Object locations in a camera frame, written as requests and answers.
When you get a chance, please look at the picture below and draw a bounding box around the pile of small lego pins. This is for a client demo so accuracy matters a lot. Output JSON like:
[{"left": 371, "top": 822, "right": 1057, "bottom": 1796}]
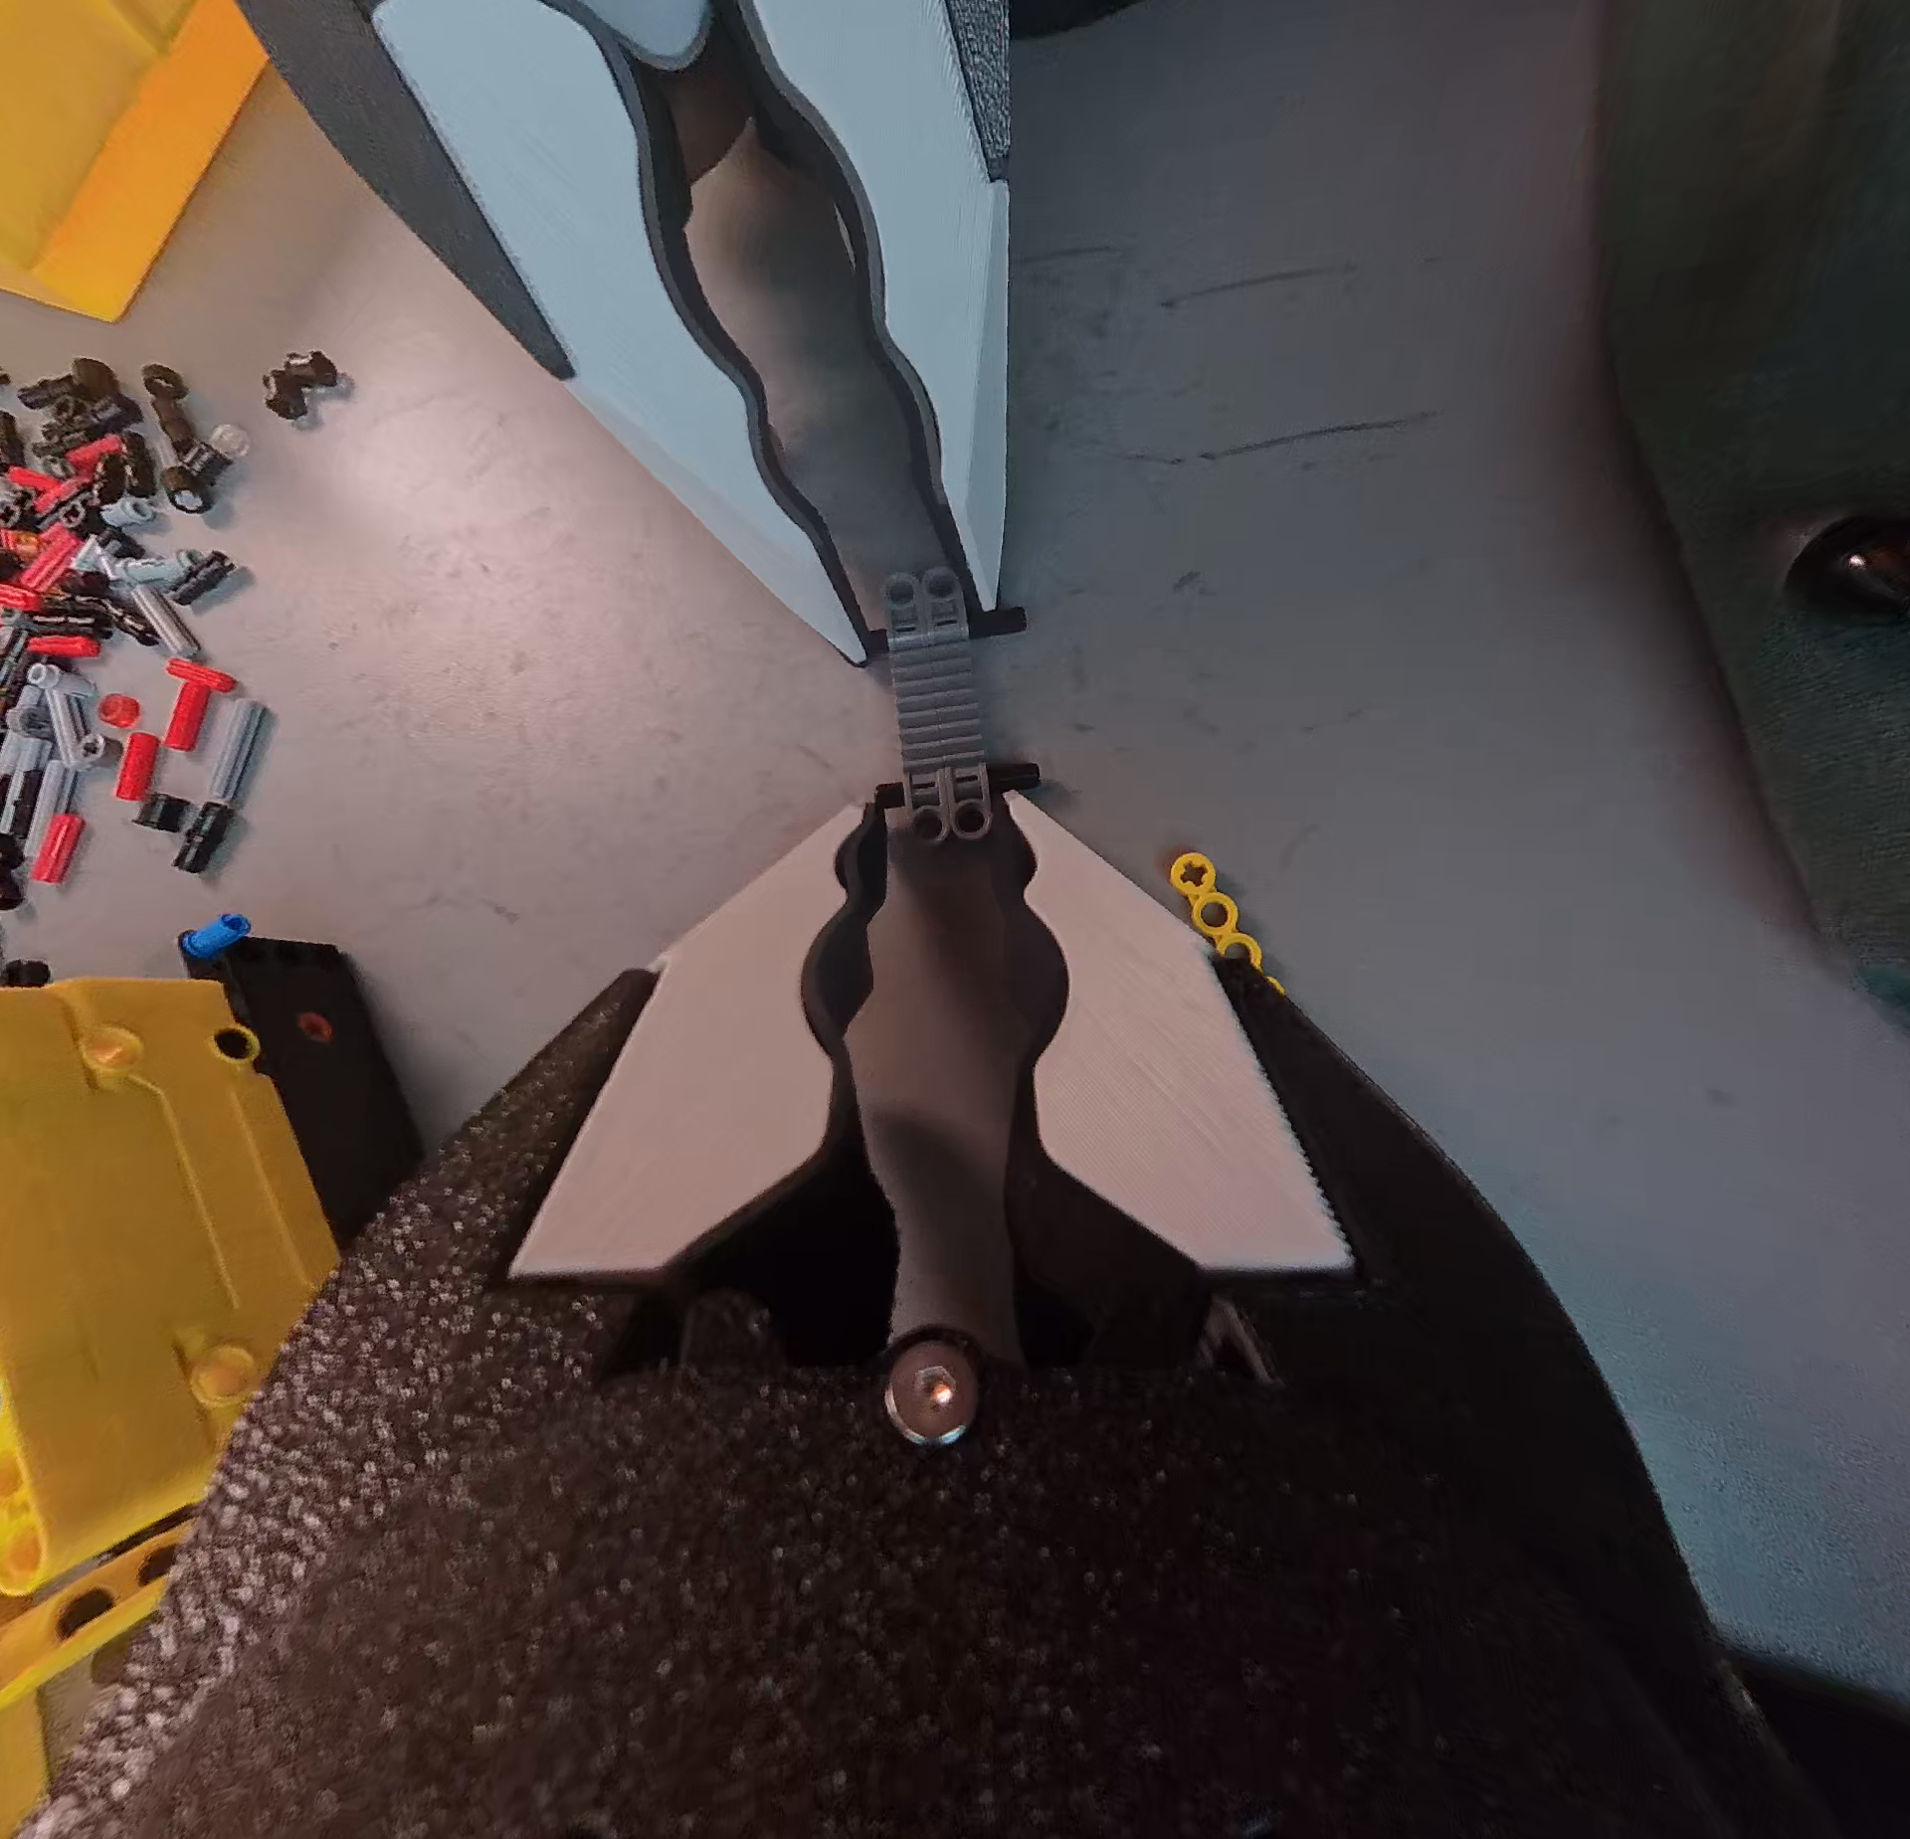
[{"left": 0, "top": 351, "right": 354, "bottom": 920}]

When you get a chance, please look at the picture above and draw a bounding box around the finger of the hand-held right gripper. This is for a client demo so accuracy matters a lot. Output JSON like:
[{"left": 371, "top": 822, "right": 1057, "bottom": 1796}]
[
  {"left": 368, "top": 0, "right": 877, "bottom": 671},
  {"left": 726, "top": 0, "right": 1013, "bottom": 616}
]

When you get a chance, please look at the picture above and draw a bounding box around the grey lego gear rack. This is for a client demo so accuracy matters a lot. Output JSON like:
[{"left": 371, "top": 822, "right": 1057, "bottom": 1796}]
[
  {"left": 932, "top": 568, "right": 997, "bottom": 846},
  {"left": 886, "top": 568, "right": 946, "bottom": 846}
]

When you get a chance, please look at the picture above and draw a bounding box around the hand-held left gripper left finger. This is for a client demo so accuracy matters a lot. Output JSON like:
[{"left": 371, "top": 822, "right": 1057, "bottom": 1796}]
[{"left": 503, "top": 800, "right": 899, "bottom": 1366}]

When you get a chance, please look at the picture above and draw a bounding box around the yellow black lego model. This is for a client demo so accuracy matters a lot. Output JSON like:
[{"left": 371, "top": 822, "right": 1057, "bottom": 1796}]
[{"left": 0, "top": 910, "right": 422, "bottom": 1715}]

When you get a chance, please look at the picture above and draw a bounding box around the yellow plastic bin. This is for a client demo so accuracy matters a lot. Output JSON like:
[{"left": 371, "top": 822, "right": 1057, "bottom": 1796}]
[{"left": 0, "top": 0, "right": 273, "bottom": 325}]

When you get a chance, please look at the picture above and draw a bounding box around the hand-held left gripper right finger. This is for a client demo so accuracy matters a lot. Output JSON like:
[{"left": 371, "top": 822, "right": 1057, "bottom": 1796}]
[{"left": 1002, "top": 793, "right": 1359, "bottom": 1366}]

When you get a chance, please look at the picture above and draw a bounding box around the yellow lego beam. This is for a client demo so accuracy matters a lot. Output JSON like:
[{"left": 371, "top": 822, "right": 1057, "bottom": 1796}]
[{"left": 1168, "top": 850, "right": 1273, "bottom": 978}]

